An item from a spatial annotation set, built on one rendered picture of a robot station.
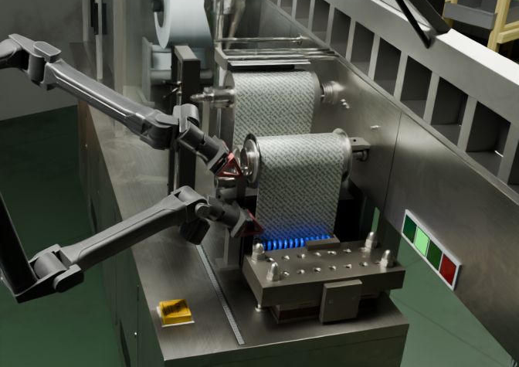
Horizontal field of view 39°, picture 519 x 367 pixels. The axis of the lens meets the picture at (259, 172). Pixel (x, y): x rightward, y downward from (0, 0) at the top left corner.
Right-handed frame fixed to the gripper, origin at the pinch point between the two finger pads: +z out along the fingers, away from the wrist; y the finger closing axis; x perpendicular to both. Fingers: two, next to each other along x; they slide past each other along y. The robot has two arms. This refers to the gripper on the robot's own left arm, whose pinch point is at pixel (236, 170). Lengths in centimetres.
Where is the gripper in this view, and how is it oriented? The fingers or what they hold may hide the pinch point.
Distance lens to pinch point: 192.5
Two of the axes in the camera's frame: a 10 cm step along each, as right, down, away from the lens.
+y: 3.2, 4.4, -8.4
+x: 6.6, -7.4, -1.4
